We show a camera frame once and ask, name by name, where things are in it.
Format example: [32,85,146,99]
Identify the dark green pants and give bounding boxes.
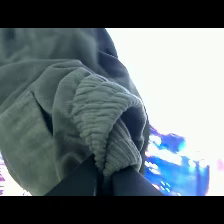
[0,27,152,197]

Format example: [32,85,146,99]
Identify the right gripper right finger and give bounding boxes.
[111,166,164,197]

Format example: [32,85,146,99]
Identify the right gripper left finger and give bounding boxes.
[44,154,99,197]

